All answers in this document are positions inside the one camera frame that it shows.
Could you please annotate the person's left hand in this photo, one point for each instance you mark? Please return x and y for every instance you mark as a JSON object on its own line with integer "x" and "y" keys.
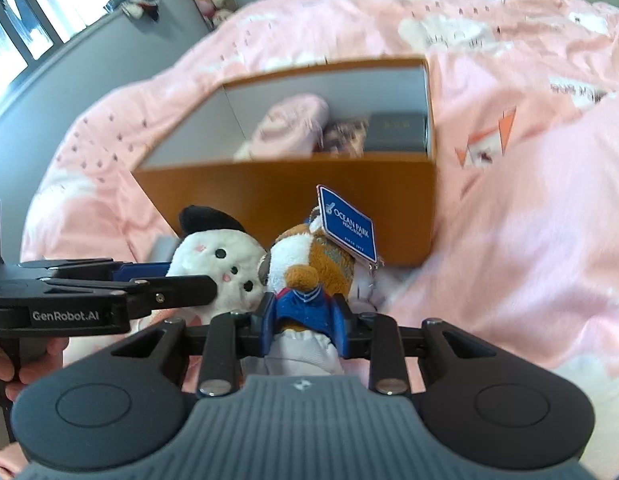
{"x": 39, "y": 380}

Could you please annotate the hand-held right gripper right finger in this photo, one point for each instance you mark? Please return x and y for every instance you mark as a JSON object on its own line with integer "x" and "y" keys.
{"x": 339, "y": 325}

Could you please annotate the window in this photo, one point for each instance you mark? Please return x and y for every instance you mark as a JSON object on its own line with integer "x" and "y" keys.
{"x": 39, "y": 5}

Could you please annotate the brown plush with blue tag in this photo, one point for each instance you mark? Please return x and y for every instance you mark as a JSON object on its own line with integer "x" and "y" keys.
{"x": 309, "y": 265}

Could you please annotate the orange cardboard box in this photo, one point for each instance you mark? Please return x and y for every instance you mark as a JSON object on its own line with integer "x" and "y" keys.
{"x": 289, "y": 200}

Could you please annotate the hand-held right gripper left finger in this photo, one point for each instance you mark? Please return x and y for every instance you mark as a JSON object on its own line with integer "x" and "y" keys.
{"x": 268, "y": 320}

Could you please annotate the pink printed blanket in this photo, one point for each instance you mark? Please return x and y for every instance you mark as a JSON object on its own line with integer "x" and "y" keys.
{"x": 514, "y": 235}

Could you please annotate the reddish patterned small box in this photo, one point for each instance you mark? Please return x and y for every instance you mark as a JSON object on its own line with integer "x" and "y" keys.
{"x": 344, "y": 137}

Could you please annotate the white plush with black ear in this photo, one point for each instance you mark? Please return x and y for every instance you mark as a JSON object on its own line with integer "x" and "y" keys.
{"x": 219, "y": 255}

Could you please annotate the dark grey box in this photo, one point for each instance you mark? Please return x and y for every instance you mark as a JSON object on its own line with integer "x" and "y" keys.
{"x": 394, "y": 132}

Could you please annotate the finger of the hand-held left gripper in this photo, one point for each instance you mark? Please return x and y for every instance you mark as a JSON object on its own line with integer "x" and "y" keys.
{"x": 179, "y": 295}
{"x": 139, "y": 271}

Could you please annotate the pink pouch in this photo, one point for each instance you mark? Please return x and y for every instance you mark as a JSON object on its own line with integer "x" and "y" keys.
{"x": 289, "y": 125}

